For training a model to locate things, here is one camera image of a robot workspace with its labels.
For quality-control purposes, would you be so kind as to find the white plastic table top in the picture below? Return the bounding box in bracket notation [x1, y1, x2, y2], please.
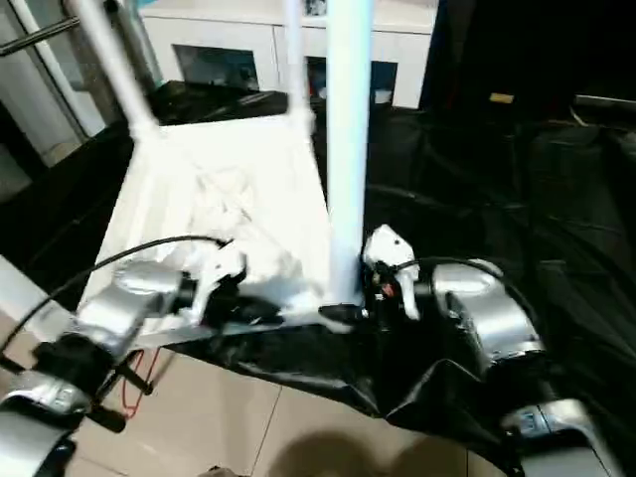
[79, 111, 362, 347]

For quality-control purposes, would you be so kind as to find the white plastic table leg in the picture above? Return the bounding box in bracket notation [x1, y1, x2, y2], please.
[0, 255, 76, 329]
[69, 0, 163, 143]
[283, 0, 315, 131]
[325, 0, 375, 308]

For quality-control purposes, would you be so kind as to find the black plastic mat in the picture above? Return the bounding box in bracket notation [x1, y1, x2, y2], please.
[0, 79, 636, 473]

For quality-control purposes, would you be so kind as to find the white sideboard cabinet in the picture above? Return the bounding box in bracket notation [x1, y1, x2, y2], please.
[140, 0, 438, 109]

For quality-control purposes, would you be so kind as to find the grey curtain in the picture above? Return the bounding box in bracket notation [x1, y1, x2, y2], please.
[106, 0, 165, 93]

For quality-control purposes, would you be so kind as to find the black draped furniture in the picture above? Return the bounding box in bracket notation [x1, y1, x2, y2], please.
[419, 0, 636, 125]

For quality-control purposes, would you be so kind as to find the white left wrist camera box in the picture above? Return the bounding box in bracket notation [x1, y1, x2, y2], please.
[182, 240, 249, 325]

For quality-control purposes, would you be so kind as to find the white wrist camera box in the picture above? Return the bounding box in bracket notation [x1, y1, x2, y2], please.
[182, 240, 249, 325]
[361, 224, 421, 320]

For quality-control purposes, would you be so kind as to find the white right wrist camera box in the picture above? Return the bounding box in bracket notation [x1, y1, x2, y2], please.
[361, 224, 421, 320]

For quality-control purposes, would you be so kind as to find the red cable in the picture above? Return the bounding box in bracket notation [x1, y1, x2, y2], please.
[120, 346, 163, 419]

